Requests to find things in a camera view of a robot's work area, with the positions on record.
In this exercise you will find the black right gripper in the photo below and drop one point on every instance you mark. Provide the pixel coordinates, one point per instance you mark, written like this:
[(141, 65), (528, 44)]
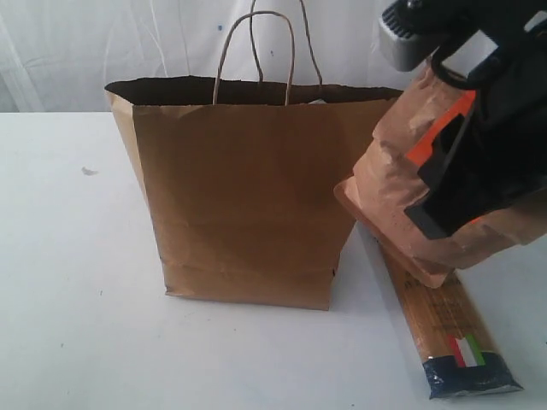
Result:
[(493, 153)]

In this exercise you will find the brown orange snack pouch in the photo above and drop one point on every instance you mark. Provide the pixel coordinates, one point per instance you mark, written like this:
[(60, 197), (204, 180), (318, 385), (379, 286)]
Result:
[(385, 181)]

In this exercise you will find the brown paper bag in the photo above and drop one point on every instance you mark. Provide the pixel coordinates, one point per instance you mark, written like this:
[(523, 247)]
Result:
[(239, 180)]

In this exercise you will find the spaghetti pasta package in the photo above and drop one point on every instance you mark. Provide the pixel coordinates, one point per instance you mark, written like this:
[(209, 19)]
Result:
[(443, 339)]

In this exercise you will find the white backdrop curtain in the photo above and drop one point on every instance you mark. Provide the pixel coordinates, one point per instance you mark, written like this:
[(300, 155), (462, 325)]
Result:
[(59, 55)]

